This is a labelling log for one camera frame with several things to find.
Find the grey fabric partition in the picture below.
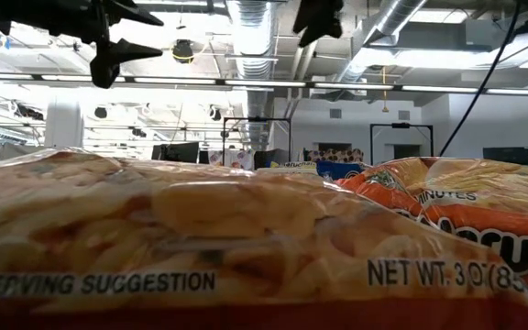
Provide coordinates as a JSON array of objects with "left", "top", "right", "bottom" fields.
[{"left": 0, "top": 141, "right": 45, "bottom": 169}]

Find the hanging pendant cord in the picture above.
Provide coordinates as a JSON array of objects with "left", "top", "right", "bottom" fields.
[{"left": 379, "top": 65, "right": 391, "bottom": 115}]

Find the orange Maruchan ramen packet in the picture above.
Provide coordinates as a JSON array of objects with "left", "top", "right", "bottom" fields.
[{"left": 335, "top": 157, "right": 528, "bottom": 294}]

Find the long LED light bar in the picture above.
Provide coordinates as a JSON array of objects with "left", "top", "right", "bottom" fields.
[{"left": 0, "top": 71, "right": 528, "bottom": 98}]

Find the yellow camera cable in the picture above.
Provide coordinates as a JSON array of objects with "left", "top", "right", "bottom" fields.
[{"left": 170, "top": 38, "right": 213, "bottom": 74}]

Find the red Maruchan ramen packet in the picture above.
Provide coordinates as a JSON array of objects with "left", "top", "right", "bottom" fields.
[{"left": 0, "top": 147, "right": 528, "bottom": 330}]

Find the black monitor on stand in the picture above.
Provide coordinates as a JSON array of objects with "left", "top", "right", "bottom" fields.
[{"left": 482, "top": 146, "right": 528, "bottom": 169}]

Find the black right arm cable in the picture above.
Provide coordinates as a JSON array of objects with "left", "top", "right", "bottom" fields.
[{"left": 437, "top": 0, "right": 522, "bottom": 158}]

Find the fluorescent ceiling light panel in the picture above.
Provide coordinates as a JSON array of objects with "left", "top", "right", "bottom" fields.
[{"left": 350, "top": 47, "right": 528, "bottom": 71}]

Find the black overhead camera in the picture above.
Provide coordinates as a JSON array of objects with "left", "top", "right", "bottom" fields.
[{"left": 170, "top": 38, "right": 195, "bottom": 64}]

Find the dark polka dot panel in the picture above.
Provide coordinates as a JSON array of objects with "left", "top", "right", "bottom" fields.
[{"left": 307, "top": 147, "right": 365, "bottom": 164}]

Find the white colourful printed banner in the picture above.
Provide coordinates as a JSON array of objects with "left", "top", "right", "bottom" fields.
[{"left": 208, "top": 148, "right": 256, "bottom": 171}]

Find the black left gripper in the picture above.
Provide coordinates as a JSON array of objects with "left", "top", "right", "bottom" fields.
[{"left": 0, "top": 0, "right": 164, "bottom": 90}]

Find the white pillar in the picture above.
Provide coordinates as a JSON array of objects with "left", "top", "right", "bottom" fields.
[{"left": 43, "top": 98, "right": 85, "bottom": 150}]

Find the silver ribbed air duct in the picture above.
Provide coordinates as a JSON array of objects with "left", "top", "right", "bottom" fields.
[{"left": 225, "top": 0, "right": 278, "bottom": 152}]

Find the silver spiral air duct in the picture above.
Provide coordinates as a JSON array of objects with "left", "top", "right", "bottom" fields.
[{"left": 339, "top": 0, "right": 430, "bottom": 88}]

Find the black metal frame rig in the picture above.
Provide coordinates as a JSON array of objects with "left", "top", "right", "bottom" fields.
[
  {"left": 368, "top": 122, "right": 435, "bottom": 169},
  {"left": 221, "top": 116, "right": 292, "bottom": 170}
]

